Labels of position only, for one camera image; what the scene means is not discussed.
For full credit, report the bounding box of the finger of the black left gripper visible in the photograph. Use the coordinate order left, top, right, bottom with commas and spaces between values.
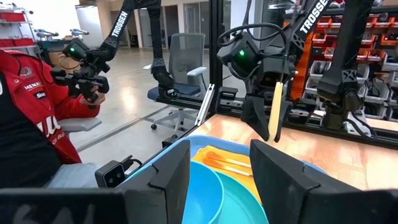
274, 100, 294, 143
241, 94, 271, 142

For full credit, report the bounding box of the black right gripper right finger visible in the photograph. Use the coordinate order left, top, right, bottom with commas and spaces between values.
249, 139, 398, 224

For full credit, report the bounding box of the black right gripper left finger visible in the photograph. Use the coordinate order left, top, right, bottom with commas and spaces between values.
0, 138, 192, 224

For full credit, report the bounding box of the cream-handled table knife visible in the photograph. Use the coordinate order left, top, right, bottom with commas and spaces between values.
267, 81, 285, 144

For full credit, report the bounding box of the yellow cloth napkin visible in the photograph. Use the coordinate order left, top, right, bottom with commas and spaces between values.
191, 144, 262, 203

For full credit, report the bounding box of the teal plastic plate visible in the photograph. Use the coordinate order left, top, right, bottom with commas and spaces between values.
208, 170, 270, 224

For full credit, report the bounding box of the blue plastic bowl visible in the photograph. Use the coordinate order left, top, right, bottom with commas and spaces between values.
182, 160, 225, 224

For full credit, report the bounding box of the blue plastic tray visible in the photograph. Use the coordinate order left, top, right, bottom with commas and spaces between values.
123, 134, 327, 224

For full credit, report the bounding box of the grey office chair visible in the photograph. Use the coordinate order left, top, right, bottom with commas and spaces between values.
144, 32, 208, 138

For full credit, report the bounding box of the grey chair armrest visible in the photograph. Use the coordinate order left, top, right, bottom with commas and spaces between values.
58, 117, 103, 134

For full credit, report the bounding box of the person's hand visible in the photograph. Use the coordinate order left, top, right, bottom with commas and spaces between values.
79, 90, 107, 108

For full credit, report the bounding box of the orange parts bin rack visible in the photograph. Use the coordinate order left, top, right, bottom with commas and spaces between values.
292, 6, 398, 123

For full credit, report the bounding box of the person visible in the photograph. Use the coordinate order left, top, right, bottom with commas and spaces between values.
0, 49, 107, 189

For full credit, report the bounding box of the white cabinet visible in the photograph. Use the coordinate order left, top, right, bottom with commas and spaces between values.
76, 4, 105, 48

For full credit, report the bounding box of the red and white shelf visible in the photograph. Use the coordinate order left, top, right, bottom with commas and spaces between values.
0, 2, 35, 57

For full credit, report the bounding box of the black table-level camera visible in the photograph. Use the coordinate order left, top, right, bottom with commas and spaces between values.
95, 160, 127, 189

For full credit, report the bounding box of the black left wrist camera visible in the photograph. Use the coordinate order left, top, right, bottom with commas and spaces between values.
216, 32, 261, 80

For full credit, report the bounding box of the silver metal bracket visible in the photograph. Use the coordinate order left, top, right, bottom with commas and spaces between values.
195, 83, 216, 127

